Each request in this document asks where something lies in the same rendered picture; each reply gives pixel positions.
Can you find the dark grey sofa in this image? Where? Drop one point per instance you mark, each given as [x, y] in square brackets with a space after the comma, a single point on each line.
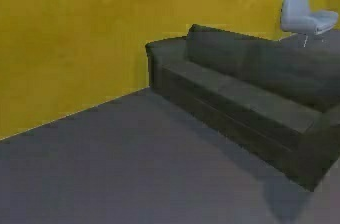
[244, 96]

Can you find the white chair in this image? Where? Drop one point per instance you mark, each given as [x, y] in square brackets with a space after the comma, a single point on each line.
[303, 20]

